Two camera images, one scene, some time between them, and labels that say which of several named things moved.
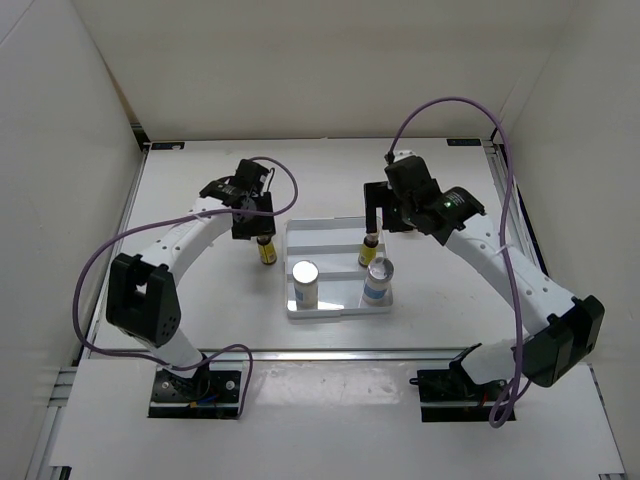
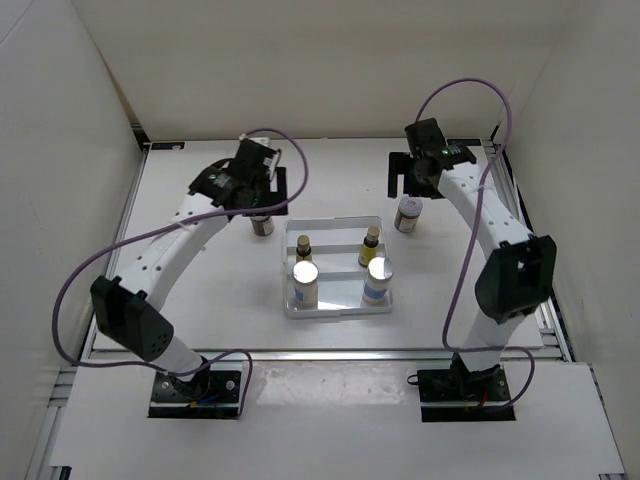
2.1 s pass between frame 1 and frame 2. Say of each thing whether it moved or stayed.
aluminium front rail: stayed
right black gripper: moved
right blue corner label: stayed
